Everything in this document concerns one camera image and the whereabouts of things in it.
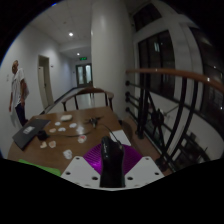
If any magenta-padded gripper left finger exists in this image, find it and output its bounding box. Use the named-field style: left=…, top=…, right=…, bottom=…
left=60, top=143, right=103, bottom=188

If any glass double door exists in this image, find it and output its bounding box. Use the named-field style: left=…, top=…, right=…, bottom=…
left=75, top=63, right=93, bottom=88

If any small black box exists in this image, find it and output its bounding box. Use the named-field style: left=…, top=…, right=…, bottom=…
left=36, top=129, right=49, bottom=141

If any person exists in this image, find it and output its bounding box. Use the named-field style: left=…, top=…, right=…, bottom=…
left=8, top=59, right=30, bottom=128

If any white heart-print sticker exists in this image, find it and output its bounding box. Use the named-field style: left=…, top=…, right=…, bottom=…
left=62, top=149, right=73, bottom=160

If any black vertical computer mouse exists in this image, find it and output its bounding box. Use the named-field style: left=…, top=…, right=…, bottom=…
left=99, top=135, right=126, bottom=189

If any beige side door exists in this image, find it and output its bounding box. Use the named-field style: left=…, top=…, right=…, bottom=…
left=37, top=54, right=54, bottom=109

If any dark framed window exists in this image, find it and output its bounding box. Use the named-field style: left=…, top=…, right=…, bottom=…
left=137, top=30, right=176, bottom=101

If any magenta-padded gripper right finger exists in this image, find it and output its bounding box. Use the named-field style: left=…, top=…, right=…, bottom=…
left=123, top=145, right=165, bottom=188

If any red and white sticker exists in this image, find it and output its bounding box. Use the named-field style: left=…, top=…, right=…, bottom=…
left=77, top=134, right=88, bottom=144

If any wooden armchair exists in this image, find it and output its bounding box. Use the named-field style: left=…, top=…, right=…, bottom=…
left=61, top=87, right=115, bottom=112

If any black closed laptop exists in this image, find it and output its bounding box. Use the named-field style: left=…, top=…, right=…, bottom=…
left=12, top=118, right=52, bottom=150

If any small white box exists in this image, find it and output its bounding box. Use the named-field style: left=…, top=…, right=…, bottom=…
left=59, top=114, right=73, bottom=122

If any black railing with wooden handrail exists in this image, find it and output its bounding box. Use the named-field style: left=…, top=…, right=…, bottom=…
left=124, top=68, right=224, bottom=174

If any white paper sheet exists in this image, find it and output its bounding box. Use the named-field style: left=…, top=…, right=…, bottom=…
left=109, top=129, right=132, bottom=147

